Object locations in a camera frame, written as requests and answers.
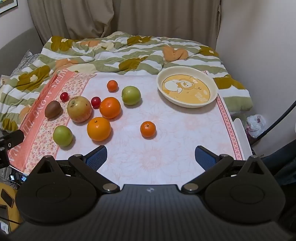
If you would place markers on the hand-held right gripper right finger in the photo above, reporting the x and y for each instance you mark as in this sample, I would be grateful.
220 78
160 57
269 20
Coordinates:
204 157

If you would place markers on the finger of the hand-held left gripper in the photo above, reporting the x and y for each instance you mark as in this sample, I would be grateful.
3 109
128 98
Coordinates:
12 139

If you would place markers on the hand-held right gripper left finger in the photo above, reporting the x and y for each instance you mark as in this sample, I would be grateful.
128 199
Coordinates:
97 157

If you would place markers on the green apple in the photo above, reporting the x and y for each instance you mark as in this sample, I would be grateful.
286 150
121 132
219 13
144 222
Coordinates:
63 135
131 95

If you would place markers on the brown kiwi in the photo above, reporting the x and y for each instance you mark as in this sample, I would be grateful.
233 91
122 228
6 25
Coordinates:
53 109

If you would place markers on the yellow-red apple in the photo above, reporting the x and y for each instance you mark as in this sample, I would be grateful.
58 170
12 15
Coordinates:
79 109

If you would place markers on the orange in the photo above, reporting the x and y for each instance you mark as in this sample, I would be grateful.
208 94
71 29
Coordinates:
99 128
110 107

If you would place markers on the tangerine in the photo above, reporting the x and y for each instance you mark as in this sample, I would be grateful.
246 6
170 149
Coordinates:
148 129
112 85

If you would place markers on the cream plate with yellow print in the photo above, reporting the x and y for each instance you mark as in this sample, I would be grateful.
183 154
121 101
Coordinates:
187 89

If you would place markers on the black smartphone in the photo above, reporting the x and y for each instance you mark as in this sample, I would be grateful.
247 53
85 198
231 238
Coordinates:
7 196

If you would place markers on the pink floral tablecloth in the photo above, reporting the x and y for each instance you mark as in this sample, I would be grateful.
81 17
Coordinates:
161 139

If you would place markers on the red cherry tomato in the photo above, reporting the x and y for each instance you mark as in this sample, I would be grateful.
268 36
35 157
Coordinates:
95 102
64 96

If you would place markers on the yellow wooden object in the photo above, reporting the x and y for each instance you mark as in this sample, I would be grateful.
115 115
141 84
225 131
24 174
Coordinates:
7 215

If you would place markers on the white power socket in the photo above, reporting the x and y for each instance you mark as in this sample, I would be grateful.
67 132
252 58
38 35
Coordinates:
3 81

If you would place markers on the white plastic bag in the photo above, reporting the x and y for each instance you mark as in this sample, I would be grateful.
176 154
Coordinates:
255 125

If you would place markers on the dark blue cloth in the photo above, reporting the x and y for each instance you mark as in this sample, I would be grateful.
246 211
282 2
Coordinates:
284 160

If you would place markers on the grey patterned pillow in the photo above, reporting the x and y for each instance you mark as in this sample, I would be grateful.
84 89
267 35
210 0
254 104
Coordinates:
26 59

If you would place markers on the green striped floral blanket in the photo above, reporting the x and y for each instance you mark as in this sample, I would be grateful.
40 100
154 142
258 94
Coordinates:
138 53

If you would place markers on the beige curtain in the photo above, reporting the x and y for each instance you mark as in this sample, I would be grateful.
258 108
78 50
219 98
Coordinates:
115 16

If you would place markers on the white table frame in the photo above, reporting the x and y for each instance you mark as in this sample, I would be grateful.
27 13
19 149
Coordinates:
240 133

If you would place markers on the framed wall picture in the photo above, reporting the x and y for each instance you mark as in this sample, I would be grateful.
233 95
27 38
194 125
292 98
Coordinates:
7 5

